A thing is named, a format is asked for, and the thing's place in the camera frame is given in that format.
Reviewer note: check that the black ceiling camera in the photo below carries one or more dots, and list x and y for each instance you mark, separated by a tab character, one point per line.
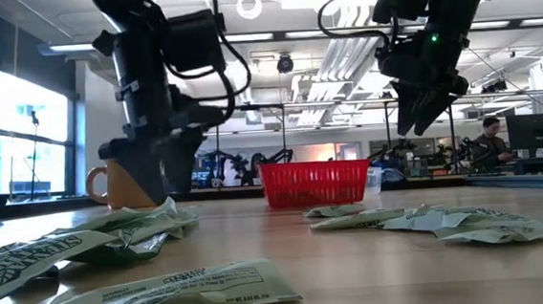
285	64

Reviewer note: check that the black computer monitor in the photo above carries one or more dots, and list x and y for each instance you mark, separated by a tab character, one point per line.
536	133

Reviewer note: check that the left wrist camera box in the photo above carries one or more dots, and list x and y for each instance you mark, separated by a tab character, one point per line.
194	42

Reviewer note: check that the background black robot arm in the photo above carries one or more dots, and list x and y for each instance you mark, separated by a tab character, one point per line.
276	157
234	166

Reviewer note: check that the large glass window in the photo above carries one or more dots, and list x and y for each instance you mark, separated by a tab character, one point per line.
24	107

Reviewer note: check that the black tripod stand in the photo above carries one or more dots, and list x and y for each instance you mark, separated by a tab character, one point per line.
34	119

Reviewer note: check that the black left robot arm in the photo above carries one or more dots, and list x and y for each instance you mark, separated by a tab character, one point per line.
140	60

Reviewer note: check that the red plastic mesh basket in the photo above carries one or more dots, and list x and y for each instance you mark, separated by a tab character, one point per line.
314	182

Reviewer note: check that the green white stevia packet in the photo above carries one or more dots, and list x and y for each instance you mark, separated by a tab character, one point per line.
335	211
358	220
115	253
422	212
468	218
166	293
99	225
497	234
20	265
161	217

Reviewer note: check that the background black frame rig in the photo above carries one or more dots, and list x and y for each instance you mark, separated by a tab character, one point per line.
259	107

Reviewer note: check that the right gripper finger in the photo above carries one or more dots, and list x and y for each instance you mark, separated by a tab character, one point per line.
433	107
406	106

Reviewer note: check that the clear plastic container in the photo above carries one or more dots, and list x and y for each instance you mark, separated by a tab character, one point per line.
375	180

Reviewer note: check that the person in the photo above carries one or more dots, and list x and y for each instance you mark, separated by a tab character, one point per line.
489	148

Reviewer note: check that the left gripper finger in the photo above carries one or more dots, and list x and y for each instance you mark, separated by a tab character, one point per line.
179	163
141	178

